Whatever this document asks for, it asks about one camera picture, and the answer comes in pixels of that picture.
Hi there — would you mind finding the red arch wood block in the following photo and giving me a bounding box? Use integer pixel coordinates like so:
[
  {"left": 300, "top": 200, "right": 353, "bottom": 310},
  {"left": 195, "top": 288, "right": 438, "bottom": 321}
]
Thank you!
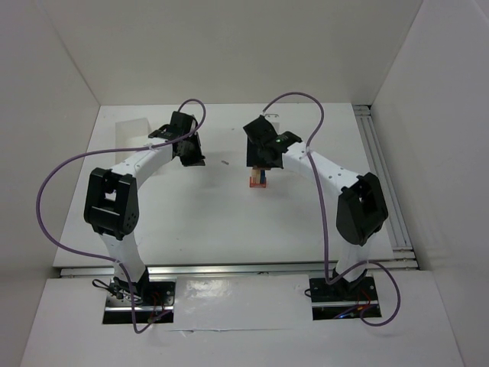
[{"left": 249, "top": 177, "right": 267, "bottom": 188}]

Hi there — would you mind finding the white perforated plastic box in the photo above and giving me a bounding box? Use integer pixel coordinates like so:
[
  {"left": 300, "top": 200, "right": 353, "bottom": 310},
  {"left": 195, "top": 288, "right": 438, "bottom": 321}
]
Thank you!
[{"left": 115, "top": 118, "right": 152, "bottom": 149}]

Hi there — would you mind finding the brown balloon wood block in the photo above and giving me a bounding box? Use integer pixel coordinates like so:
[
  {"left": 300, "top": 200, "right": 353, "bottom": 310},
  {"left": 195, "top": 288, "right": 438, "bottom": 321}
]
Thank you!
[{"left": 252, "top": 166, "right": 271, "bottom": 171}]

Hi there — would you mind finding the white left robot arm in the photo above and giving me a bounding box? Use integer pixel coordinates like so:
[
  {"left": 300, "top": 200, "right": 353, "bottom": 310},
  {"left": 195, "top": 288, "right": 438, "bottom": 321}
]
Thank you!
[{"left": 83, "top": 111, "right": 205, "bottom": 298}]

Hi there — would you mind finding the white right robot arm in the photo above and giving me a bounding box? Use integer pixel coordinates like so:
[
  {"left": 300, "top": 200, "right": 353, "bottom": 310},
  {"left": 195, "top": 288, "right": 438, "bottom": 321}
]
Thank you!
[{"left": 244, "top": 115, "right": 388, "bottom": 296}]

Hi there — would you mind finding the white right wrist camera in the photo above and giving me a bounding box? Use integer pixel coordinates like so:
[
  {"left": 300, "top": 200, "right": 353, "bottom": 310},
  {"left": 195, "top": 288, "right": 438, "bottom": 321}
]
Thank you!
[{"left": 264, "top": 113, "right": 280, "bottom": 132}]

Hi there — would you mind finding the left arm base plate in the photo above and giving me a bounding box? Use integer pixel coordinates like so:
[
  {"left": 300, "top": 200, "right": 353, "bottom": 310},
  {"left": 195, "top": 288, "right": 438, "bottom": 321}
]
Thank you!
[{"left": 92, "top": 279, "right": 176, "bottom": 325}]

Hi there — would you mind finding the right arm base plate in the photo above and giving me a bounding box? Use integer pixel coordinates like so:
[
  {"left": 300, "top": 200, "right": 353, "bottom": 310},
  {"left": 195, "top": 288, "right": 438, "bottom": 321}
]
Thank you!
[{"left": 304, "top": 276, "right": 382, "bottom": 320}]

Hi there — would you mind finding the aluminium rail right side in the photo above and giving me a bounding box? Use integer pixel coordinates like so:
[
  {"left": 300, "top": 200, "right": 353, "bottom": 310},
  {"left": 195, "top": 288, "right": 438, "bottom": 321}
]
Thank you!
[{"left": 352, "top": 105, "right": 419, "bottom": 269}]

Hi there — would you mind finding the aluminium rail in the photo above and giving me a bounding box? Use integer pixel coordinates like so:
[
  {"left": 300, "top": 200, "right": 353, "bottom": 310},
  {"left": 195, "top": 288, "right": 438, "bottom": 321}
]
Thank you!
[
  {"left": 59, "top": 261, "right": 417, "bottom": 278},
  {"left": 352, "top": 105, "right": 419, "bottom": 269}
]

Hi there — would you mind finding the aluminium rail front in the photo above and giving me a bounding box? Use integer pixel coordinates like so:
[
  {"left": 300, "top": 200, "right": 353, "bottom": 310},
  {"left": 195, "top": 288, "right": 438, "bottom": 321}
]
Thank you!
[{"left": 59, "top": 261, "right": 417, "bottom": 278}]

